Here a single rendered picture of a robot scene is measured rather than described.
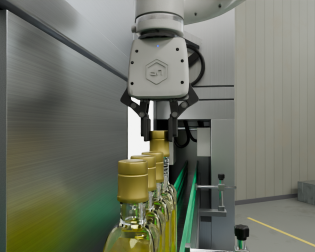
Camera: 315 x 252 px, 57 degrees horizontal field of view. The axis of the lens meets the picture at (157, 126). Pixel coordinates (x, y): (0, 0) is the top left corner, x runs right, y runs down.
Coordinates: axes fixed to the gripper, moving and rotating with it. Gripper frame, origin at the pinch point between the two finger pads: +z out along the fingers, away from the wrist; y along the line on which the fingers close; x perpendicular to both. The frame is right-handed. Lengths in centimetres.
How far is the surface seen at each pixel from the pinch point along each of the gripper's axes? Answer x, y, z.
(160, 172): -6.7, 1.2, 6.2
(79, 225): -4.6, -12.3, 15.4
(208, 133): 103, 10, 2
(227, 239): 93, 19, 52
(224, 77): 93, 18, -24
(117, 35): 26.3, -15.3, -25.3
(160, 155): -6.7, 1.2, 3.8
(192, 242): 32.5, 4.5, 31.5
